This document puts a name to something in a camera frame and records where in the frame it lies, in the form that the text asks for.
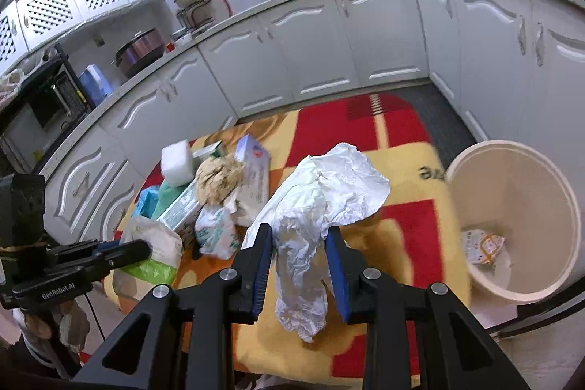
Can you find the beige green plastic bag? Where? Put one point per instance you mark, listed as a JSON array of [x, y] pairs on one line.
[[153, 244]]

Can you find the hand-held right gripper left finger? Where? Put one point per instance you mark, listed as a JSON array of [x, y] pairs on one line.
[[263, 266]]

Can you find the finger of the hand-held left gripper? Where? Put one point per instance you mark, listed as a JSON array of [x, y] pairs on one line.
[[130, 252]]

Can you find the black microwave oven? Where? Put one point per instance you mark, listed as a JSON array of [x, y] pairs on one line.
[[43, 106]]

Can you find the red yellow printed blanket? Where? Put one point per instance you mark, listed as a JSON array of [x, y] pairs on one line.
[[411, 198]]

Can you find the blue box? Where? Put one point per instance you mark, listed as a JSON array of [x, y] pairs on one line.
[[95, 86]]

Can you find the white sponge block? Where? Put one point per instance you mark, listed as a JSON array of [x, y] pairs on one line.
[[178, 164]]

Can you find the white orange wrapper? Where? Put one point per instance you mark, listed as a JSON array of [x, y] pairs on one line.
[[482, 246]]

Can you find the crumpled brown paper ball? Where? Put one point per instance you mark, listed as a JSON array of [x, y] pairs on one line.
[[220, 180]]

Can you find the white kitchen base cabinets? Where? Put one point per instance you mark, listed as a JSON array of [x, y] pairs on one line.
[[320, 42]]

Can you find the crumpled white green packet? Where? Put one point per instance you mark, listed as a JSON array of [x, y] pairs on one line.
[[215, 232]]

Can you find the cream round waste bin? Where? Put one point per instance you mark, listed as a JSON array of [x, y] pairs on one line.
[[525, 189]]

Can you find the copper rice cooker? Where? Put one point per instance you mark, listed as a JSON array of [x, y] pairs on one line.
[[139, 52]]

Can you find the white plastic bag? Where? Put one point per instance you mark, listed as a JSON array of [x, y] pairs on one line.
[[315, 198]]

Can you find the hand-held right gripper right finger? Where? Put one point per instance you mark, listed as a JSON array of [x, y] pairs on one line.
[[337, 275]]

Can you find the light blue packet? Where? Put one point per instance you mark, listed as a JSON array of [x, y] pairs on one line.
[[145, 202]]

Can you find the white medicine box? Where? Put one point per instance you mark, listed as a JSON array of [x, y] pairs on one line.
[[256, 180]]

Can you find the long green white box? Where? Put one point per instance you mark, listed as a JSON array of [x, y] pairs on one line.
[[180, 207]]

